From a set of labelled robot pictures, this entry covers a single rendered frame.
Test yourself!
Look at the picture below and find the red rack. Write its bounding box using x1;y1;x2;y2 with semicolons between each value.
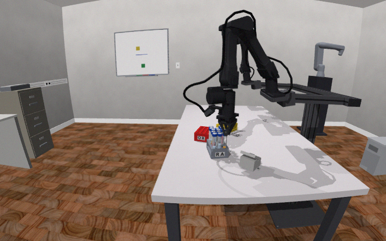
194;126;209;142

